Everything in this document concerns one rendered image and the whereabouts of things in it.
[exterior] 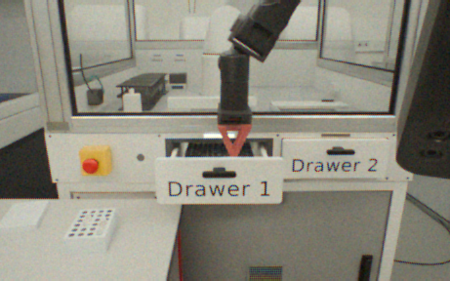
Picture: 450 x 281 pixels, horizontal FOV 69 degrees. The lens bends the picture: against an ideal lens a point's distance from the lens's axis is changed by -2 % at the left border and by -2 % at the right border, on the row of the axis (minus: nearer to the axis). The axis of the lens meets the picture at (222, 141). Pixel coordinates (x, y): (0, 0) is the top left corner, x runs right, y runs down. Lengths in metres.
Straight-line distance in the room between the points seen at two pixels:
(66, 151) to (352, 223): 0.85
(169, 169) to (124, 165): 0.23
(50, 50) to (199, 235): 0.65
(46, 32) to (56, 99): 0.17
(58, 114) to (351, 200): 0.86
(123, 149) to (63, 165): 0.18
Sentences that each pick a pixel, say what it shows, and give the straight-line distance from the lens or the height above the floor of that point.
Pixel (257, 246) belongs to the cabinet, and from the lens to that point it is 1.07.
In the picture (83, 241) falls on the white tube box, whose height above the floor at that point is 0.79.
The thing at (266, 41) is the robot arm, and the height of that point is 1.18.
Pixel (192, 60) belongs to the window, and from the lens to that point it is 0.88.
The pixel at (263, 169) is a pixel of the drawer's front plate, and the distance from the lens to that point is 0.76.
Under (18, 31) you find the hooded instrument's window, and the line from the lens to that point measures 1.64.
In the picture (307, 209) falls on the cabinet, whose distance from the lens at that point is 1.03.
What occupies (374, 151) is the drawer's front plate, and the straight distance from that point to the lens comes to 0.98.
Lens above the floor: 1.19
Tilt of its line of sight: 17 degrees down
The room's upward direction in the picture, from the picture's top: straight up
